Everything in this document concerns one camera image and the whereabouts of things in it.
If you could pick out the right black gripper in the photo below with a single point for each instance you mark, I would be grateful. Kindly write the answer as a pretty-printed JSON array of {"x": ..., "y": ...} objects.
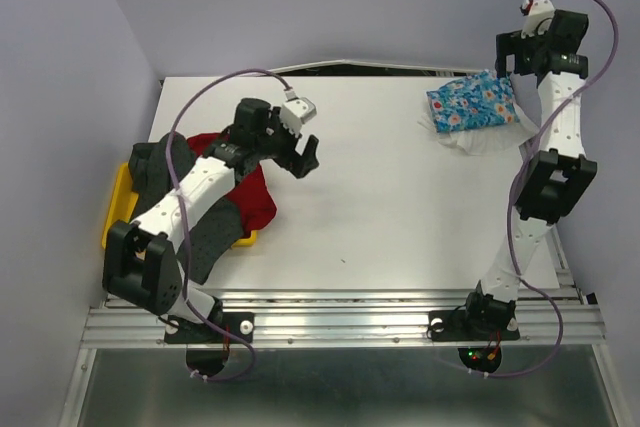
[{"x": 508, "y": 43}]

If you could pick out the yellow plastic tray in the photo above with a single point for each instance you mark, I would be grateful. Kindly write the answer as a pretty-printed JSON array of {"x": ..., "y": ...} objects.
[{"x": 117, "y": 197}]

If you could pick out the aluminium rail frame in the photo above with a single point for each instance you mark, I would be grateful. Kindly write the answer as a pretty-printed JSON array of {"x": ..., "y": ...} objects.
[{"x": 391, "y": 227}]

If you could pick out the red skirt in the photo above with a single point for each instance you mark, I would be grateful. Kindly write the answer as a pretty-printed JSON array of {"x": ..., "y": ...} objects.
[{"x": 252, "y": 197}]

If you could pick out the blue floral skirt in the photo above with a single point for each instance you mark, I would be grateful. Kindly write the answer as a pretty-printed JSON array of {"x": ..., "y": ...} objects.
[{"x": 472, "y": 102}]

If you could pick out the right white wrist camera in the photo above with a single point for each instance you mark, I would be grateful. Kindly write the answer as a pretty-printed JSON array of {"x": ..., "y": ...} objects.
[{"x": 538, "y": 15}]

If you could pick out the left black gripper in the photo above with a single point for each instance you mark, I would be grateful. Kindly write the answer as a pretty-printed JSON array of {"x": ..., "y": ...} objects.
[{"x": 300, "y": 166}]

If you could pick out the dark grey dotted skirt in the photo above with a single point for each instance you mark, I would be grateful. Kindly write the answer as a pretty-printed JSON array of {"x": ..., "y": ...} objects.
[{"x": 214, "y": 233}]

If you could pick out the white pleated skirt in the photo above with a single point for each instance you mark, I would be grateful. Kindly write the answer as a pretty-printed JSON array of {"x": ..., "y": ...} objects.
[{"x": 484, "y": 141}]

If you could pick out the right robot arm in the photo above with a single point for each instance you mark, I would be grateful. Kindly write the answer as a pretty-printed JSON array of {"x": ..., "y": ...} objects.
[{"x": 555, "y": 173}]

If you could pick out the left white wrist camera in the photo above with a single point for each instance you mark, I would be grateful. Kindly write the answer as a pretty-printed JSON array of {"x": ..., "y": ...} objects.
[{"x": 296, "y": 111}]

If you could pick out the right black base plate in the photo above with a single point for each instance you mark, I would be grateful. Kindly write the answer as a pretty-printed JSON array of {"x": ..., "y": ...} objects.
[{"x": 453, "y": 325}]

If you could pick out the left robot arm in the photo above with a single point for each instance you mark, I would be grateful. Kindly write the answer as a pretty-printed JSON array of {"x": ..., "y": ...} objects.
[{"x": 141, "y": 263}]

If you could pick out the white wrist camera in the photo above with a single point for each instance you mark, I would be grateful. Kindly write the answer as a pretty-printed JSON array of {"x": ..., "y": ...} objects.
[
  {"x": 296, "y": 111},
  {"x": 538, "y": 15}
]

